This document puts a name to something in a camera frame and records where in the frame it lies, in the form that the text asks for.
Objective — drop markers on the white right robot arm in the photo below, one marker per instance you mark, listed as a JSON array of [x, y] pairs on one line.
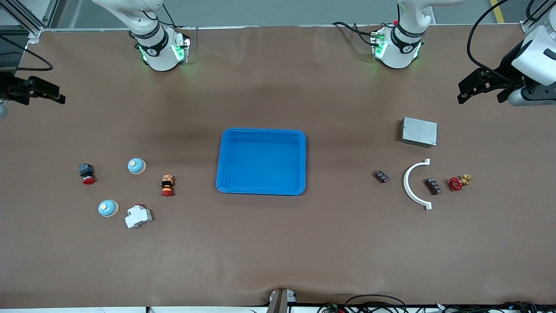
[[163, 61]]

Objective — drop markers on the metal mount bracket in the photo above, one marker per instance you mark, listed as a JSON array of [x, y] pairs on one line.
[[278, 302]]

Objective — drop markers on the brown table cover mat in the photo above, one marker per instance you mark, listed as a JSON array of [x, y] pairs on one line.
[[278, 243]]

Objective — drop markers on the white curved plastic arc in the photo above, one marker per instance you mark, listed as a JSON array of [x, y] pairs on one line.
[[406, 184]]

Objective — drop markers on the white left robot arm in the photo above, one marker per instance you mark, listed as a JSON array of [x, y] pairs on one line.
[[397, 61]]

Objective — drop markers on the silver metal box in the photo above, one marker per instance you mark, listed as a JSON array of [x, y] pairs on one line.
[[419, 132]]

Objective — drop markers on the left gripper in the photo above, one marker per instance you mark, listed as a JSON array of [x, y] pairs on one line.
[[507, 69]]

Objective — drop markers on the white circuit breaker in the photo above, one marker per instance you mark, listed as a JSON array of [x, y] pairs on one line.
[[138, 216]]

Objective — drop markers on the red mushroom push button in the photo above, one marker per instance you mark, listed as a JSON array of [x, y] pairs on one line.
[[87, 174]]

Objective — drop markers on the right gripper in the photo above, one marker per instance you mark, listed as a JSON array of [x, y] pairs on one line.
[[9, 88]]

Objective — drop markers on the aluminium frame profile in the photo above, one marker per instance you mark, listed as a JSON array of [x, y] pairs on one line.
[[527, 27], [34, 31]]

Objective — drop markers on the blue plastic tray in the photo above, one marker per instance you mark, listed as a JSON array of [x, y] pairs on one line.
[[260, 165]]

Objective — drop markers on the light blue desk bell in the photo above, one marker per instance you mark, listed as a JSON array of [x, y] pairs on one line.
[[137, 165], [108, 208]]

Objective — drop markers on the red yellow emergency stop button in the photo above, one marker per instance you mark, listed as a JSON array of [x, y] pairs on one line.
[[167, 184]]

